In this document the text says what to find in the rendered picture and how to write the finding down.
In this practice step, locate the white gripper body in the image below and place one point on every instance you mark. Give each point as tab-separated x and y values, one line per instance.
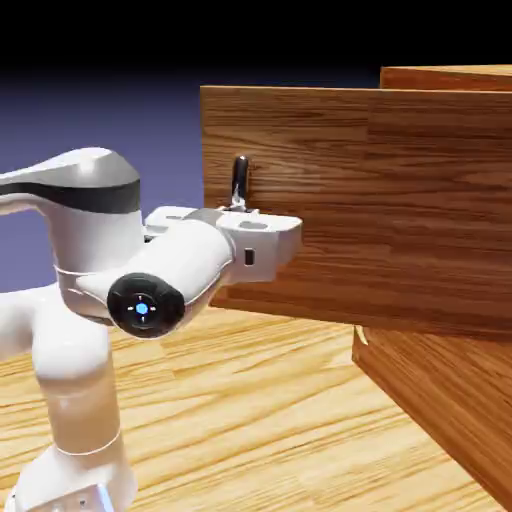
276	228

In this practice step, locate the wooden cabinet door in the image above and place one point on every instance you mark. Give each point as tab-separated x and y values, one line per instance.
380	180

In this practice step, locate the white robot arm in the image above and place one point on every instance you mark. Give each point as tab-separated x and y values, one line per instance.
76	328

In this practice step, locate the wooden cabinet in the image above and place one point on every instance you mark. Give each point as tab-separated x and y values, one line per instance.
448	400

